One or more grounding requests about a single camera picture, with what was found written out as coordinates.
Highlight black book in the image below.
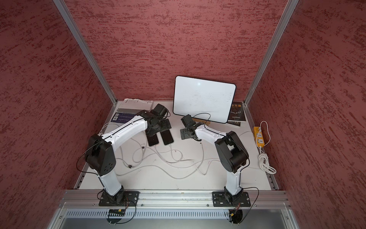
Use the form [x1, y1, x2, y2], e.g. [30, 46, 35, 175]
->
[227, 102, 246, 127]

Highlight white USB-C charging cable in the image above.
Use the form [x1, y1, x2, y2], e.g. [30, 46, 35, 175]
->
[131, 141, 205, 172]

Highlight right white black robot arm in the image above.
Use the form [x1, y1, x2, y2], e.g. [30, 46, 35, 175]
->
[180, 114, 249, 205]

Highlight white power strip cord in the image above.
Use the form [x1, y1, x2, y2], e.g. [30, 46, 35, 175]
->
[257, 120, 277, 175]

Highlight left aluminium frame post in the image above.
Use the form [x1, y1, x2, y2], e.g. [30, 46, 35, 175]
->
[53, 0, 118, 106]

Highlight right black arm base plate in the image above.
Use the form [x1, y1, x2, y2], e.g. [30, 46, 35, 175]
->
[212, 191, 251, 207]

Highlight white lightning charging cable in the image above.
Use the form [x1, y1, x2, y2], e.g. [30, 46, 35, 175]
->
[197, 158, 229, 176]

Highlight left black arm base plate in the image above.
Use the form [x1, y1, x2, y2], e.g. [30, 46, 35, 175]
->
[97, 190, 140, 207]

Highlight right aluminium frame post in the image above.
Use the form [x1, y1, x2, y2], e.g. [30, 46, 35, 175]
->
[244, 0, 299, 107]

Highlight white coiled cord bundle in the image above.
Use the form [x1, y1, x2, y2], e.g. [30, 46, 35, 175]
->
[98, 122, 115, 136]

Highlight aluminium front rail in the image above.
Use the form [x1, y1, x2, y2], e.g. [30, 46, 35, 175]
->
[57, 189, 292, 210]

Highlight yellow power strip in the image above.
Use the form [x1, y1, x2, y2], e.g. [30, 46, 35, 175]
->
[253, 127, 265, 148]

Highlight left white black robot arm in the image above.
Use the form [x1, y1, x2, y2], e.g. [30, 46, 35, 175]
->
[85, 104, 171, 206]

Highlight white board with black frame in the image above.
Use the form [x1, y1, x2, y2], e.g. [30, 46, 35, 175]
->
[173, 76, 236, 124]

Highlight aluminium frame post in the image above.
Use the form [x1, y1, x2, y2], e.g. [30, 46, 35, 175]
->
[53, 0, 118, 106]
[244, 0, 299, 107]

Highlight dark blue booklet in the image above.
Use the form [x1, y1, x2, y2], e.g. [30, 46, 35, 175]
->
[111, 112, 136, 124]

